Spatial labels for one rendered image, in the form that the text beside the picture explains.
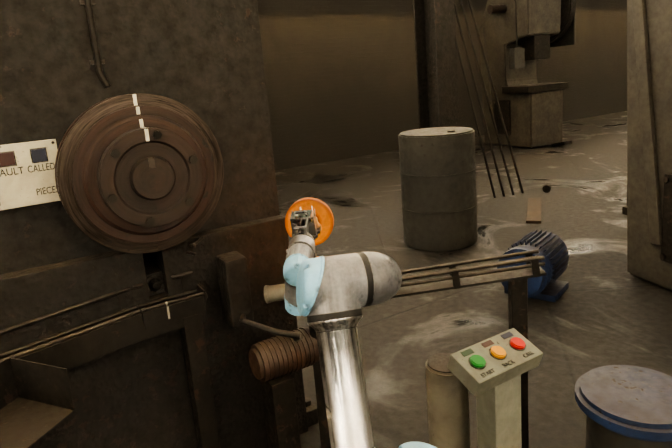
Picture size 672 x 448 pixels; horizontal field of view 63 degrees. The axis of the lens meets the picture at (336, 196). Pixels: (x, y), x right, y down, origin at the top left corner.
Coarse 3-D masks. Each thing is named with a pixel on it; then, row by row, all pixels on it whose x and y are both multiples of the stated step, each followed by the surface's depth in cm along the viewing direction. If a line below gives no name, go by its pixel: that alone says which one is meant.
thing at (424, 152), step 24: (408, 144) 410; (432, 144) 399; (456, 144) 399; (408, 168) 415; (432, 168) 403; (456, 168) 403; (408, 192) 420; (432, 192) 407; (456, 192) 406; (408, 216) 426; (432, 216) 411; (456, 216) 410; (408, 240) 432; (432, 240) 415; (456, 240) 414
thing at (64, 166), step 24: (120, 96) 155; (144, 96) 158; (96, 120) 152; (192, 120) 166; (72, 144) 150; (216, 144) 171; (216, 168) 172; (72, 192) 152; (216, 192) 173; (72, 216) 153; (96, 240) 157; (120, 240) 160; (168, 240) 168
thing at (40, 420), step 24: (24, 360) 138; (0, 384) 138; (24, 384) 140; (48, 384) 136; (0, 408) 138; (24, 408) 138; (48, 408) 137; (72, 408) 135; (0, 432) 130; (24, 432) 129
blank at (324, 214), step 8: (304, 200) 174; (312, 200) 174; (320, 200) 176; (296, 208) 175; (304, 208) 175; (320, 208) 174; (328, 208) 175; (288, 216) 175; (320, 216) 175; (328, 216) 175; (288, 224) 176; (328, 224) 175; (288, 232) 176; (328, 232) 176; (320, 240) 176
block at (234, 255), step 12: (228, 252) 187; (216, 264) 185; (228, 264) 178; (240, 264) 180; (228, 276) 179; (240, 276) 181; (228, 288) 180; (240, 288) 181; (228, 300) 181; (240, 300) 182; (228, 312) 183; (240, 312) 183; (252, 312) 185; (240, 324) 183
